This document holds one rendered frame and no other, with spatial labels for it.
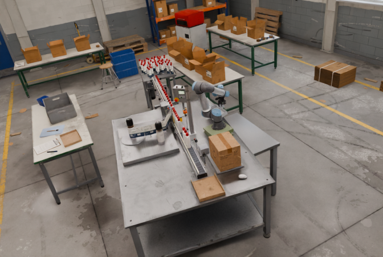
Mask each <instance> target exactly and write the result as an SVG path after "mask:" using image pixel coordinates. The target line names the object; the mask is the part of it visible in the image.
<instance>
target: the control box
mask: <svg viewBox="0 0 383 257"><path fill-rule="evenodd" d="M176 86H178V88H176ZM181 86H183V88H181ZM178 90H185V88H184V85H175V86H174V87H173V94H174V99H177V100H178V101H177V102H180V103H187V99H186V98H185V99H183V98H179V96H178V95H180V94H178ZM184 96H186V91H185V95H184Z"/></svg>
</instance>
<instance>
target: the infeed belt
mask: <svg viewBox="0 0 383 257"><path fill-rule="evenodd" d="M182 143H183V142H182ZM183 144H184V143H183ZM186 151H187V150H186ZM188 151H189V153H190V155H191V157H192V159H193V161H194V163H195V165H196V167H197V169H198V171H199V174H198V173H197V174H198V175H201V174H205V173H206V172H205V170H204V168H203V166H202V165H201V163H200V161H199V159H198V157H197V155H196V153H195V151H194V149H193V147H192V145H191V148H190V149H188ZM188 151H187V152H188ZM188 155H189V154H188ZM189 157H190V156H189ZM191 161H192V160H191ZM192 163H193V162H192ZM193 165H194V164H193ZM195 170H196V169H195ZM196 172H197V170H196Z"/></svg>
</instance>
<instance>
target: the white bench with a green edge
mask: <svg viewBox="0 0 383 257"><path fill-rule="evenodd" d="M69 97H70V99H71V100H72V102H73V104H74V107H75V111H76V114H77V116H76V117H74V118H71V119H68V120H65V121H62V122H59V123H56V124H51V123H50V120H49V118H48V115H47V113H46V109H45V107H43V106H40V105H39V104H36V105H32V106H31V113H32V140H33V147H35V146H38V145H41V144H44V143H46V142H49V141H51V140H53V139H56V138H57V139H58V140H59V142H60V143H61V145H60V146H57V147H56V148H53V149H50V150H48V151H46V152H44V153H41V154H39V155H37V154H36V153H35V150H34V149H33V155H34V165H35V164H39V166H40V168H41V170H42V172H43V175H44V177H45V179H46V181H47V183H48V185H49V188H50V190H51V192H52V195H53V196H54V198H55V201H56V203H57V204H58V205H59V204H61V202H60V199H59V197H58V195H59V194H61V193H65V192H67V191H70V190H72V189H75V188H77V187H80V186H83V185H86V184H88V183H91V182H93V181H96V180H99V183H100V186H101V187H104V183H103V180H102V176H101V175H100V172H99V168H98V166H97V163H96V160H95V156H94V154H93V151H92V148H91V145H93V141H92V139H91V135H90V133H89V130H88V128H87V125H86V123H85V120H84V117H83V114H82V112H81V109H80V107H79V103H78V101H77V98H76V96H75V94H73V95H69ZM59 125H65V126H64V129H63V133H67V132H70V131H72V130H74V129H76V130H77V131H78V133H79V135H80V137H81V138H82V141H81V142H79V143H77V144H73V145H71V146H68V147H66V148H65V147H64V145H63V142H62V140H61V138H60V135H61V134H63V133H61V134H56V135H52V136H47V137H41V138H39V136H40V134H41V132H42V129H44V128H50V127H55V126H59ZM85 149H88V151H89V154H90V156H91V160H92V163H93V166H94V168H95V171H96V174H97V177H95V178H91V179H90V180H87V181H84V182H81V183H78V178H77V175H76V170H75V166H74V162H73V159H72V154H74V153H76V152H79V151H82V150H85ZM56 150H57V151H58V152H51V153H47V152H49V151H56ZM68 155H70V159H71V164H72V168H73V172H74V177H75V181H76V185H73V186H71V187H68V188H65V189H63V190H59V191H56V190H55V188H54V185H53V183H52V181H51V178H50V176H49V174H48V172H47V169H46V167H45V165H44V164H45V163H47V162H50V161H53V160H56V159H58V158H62V157H65V156H68Z"/></svg>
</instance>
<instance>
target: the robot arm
mask: <svg viewBox="0 0 383 257"><path fill-rule="evenodd" d="M192 90H193V91H195V92H196V94H197V95H198V97H199V100H200V102H201V105H202V111H201V114H202V116H203V117H205V118H210V119H213V128H214V129H222V128H223V127H224V126H225V124H224V122H223V120H222V113H221V110H220V109H222V108H224V107H225V106H224V104H226V102H225V101H226V100H224V98H225V97H228V96H229V94H230V92H229V91H225V90H223V85H221V84H220V85H218V88H216V87H214V86H213V85H211V84H208V83H204V82H199V81H195V82H194V83H193V85H192ZM205 92H208V93H212V94H213V96H217V95H218V97H217V98H216V99H215V100H218V106H219V108H220V109H217V108H216V109H211V107H210V106H209V104H208V102H207V99H206V96H205ZM224 96H225V97H224Z"/></svg>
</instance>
